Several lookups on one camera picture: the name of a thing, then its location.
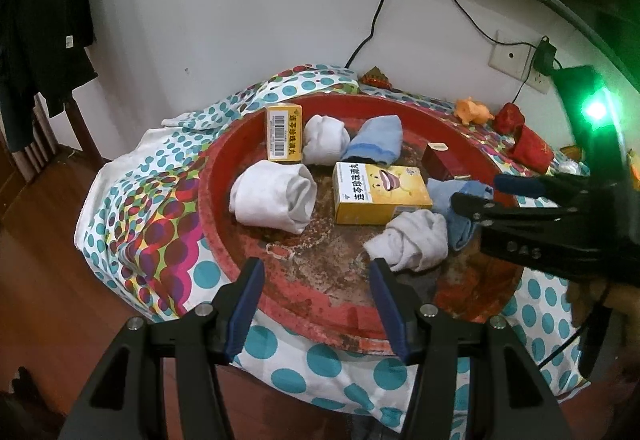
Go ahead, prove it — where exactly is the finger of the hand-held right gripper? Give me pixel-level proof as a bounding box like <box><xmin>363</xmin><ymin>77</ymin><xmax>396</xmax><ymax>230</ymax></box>
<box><xmin>493</xmin><ymin>172</ymin><xmax>602</xmax><ymax>202</ymax></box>
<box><xmin>449</xmin><ymin>192</ymin><xmax>577</xmax><ymax>224</ymax></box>

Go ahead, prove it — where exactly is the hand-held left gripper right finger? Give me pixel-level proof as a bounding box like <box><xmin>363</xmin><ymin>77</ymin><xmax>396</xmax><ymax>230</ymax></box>
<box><xmin>371</xmin><ymin>258</ymin><xmax>571</xmax><ymax>440</ymax></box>

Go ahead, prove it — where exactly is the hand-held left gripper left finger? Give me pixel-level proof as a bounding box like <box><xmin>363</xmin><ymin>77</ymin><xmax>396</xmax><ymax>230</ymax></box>
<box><xmin>60</xmin><ymin>257</ymin><xmax>266</xmax><ymax>440</ymax></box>

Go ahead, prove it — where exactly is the blue sock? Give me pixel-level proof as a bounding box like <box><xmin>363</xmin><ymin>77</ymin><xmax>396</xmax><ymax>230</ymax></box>
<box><xmin>342</xmin><ymin>115</ymin><xmax>404</xmax><ymax>166</ymax></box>
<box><xmin>427</xmin><ymin>177</ymin><xmax>494</xmax><ymax>252</ymax></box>

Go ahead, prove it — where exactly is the dark red box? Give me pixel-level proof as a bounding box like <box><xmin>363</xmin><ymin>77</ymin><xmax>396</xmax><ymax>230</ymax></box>
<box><xmin>421</xmin><ymin>142</ymin><xmax>469</xmax><ymax>182</ymax></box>

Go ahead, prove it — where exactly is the knotted white sock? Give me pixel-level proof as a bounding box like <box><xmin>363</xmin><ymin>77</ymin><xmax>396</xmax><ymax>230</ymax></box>
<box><xmin>363</xmin><ymin>211</ymin><xmax>450</xmax><ymax>274</ymax></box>

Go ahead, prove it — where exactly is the round red tray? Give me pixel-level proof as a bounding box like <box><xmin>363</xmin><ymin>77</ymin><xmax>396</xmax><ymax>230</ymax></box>
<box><xmin>198</xmin><ymin>92</ymin><xmax>527</xmax><ymax>357</ymax></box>

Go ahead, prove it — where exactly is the yellow medicine box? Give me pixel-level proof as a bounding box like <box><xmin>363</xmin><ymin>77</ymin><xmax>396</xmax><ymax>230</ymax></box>
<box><xmin>332</xmin><ymin>161</ymin><xmax>434</xmax><ymax>226</ymax></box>
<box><xmin>264</xmin><ymin>104</ymin><xmax>305</xmax><ymax>163</ymax></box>

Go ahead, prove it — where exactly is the large white sock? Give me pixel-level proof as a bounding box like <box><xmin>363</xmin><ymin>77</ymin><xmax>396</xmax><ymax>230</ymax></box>
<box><xmin>228</xmin><ymin>159</ymin><xmax>317</xmax><ymax>235</ymax></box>

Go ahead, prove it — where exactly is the small white sock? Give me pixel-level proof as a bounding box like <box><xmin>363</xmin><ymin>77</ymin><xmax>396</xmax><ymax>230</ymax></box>
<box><xmin>302</xmin><ymin>113</ymin><xmax>351</xmax><ymax>166</ymax></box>

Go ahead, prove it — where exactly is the person's right hand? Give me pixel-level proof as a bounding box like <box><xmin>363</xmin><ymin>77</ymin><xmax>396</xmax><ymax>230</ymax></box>
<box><xmin>567</xmin><ymin>281</ymin><xmax>640</xmax><ymax>347</ymax></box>

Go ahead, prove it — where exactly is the red sock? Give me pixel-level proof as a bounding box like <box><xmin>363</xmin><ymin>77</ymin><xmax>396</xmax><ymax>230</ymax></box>
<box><xmin>494</xmin><ymin>102</ymin><xmax>525</xmax><ymax>136</ymax></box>
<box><xmin>509</xmin><ymin>124</ymin><xmax>555</xmax><ymax>171</ymax></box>

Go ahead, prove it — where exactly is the orange rubber toy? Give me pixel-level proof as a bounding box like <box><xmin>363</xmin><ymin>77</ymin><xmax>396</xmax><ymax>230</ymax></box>
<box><xmin>453</xmin><ymin>98</ymin><xmax>494</xmax><ymax>125</ymax></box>

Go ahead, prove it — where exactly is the black plug charger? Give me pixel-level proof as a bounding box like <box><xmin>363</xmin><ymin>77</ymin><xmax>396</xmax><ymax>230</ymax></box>
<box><xmin>530</xmin><ymin>36</ymin><xmax>559</xmax><ymax>76</ymax></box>

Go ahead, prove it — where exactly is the polka dot cloth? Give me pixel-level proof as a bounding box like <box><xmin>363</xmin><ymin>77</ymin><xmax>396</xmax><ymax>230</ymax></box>
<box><xmin>74</xmin><ymin>64</ymin><xmax>592</xmax><ymax>440</ymax></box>

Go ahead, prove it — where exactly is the red candy wrapper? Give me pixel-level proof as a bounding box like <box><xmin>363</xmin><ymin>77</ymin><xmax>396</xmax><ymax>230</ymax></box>
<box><xmin>360</xmin><ymin>66</ymin><xmax>396</xmax><ymax>89</ymax></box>

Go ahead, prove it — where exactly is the wooden chair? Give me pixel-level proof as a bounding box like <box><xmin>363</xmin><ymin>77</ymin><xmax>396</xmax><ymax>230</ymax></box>
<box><xmin>27</xmin><ymin>88</ymin><xmax>107</xmax><ymax>183</ymax></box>

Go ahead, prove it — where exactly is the dark hanging clothing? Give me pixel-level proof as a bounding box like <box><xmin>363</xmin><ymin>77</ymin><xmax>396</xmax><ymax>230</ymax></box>
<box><xmin>0</xmin><ymin>0</ymin><xmax>99</xmax><ymax>153</ymax></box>

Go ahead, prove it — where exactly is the black charger cable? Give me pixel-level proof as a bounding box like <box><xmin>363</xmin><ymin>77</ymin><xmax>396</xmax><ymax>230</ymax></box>
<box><xmin>511</xmin><ymin>69</ymin><xmax>537</xmax><ymax>107</ymax></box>

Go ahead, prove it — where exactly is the white wall outlet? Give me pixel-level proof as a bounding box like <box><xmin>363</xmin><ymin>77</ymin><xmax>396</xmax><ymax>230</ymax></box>
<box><xmin>488</xmin><ymin>30</ymin><xmax>557</xmax><ymax>94</ymax></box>

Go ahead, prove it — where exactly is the black cable with plug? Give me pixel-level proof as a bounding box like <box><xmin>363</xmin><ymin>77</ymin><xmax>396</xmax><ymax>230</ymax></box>
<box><xmin>439</xmin><ymin>0</ymin><xmax>545</xmax><ymax>47</ymax></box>

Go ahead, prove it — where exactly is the thin black wall cable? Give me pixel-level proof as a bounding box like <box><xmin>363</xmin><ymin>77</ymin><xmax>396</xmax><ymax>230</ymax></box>
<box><xmin>346</xmin><ymin>0</ymin><xmax>414</xmax><ymax>67</ymax></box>

